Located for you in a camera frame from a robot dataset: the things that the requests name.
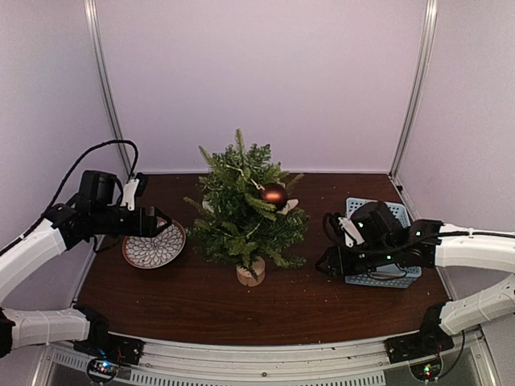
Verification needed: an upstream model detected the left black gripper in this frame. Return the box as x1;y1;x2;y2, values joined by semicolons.
92;205;171;237

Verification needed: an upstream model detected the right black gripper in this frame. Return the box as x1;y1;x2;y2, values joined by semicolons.
314;241;395;279

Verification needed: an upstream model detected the beige bow ornament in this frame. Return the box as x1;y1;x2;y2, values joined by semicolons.
277;199;299;216

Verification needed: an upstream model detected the red bauble ornament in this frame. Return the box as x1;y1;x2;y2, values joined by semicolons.
252;180;288;209

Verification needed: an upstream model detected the small green christmas tree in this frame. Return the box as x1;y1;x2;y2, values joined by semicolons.
184;129;309;278

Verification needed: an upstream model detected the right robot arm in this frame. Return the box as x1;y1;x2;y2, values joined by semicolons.
315;201;514;355

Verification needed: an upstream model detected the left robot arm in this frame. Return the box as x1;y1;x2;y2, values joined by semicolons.
1;170;172;357

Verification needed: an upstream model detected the patterned ceramic plate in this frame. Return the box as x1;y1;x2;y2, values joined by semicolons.
122;220;186;269

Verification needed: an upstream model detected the light blue plastic basket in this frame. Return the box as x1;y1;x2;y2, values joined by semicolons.
345;202;422;289

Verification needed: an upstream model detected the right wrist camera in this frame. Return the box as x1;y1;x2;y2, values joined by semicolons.
337;216;365;248

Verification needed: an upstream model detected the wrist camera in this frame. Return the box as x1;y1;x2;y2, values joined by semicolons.
120;173;148;211
337;216;365;248

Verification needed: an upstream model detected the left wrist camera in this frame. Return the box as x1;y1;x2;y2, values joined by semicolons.
120;173;148;211

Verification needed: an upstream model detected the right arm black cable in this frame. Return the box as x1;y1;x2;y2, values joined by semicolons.
323;211;515;282

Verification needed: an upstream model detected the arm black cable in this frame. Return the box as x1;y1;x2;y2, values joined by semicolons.
0;139;140;254
323;211;515;282

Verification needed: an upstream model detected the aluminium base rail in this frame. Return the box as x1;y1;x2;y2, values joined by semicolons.
30;327;501;385

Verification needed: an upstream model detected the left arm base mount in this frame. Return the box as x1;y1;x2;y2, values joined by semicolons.
73;306;144;365

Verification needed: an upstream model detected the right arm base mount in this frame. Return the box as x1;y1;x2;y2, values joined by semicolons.
385;314;455;364

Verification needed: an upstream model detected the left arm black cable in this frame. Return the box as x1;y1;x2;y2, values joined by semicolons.
0;139;140;254

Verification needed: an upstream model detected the left aluminium corner post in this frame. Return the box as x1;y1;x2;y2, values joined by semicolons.
83;0;136;178

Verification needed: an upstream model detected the aluminium corner post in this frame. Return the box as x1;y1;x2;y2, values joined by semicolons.
83;0;136;178
389;0;439;184

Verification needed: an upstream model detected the right aluminium corner post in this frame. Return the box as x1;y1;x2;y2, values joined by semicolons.
389;0;439;184

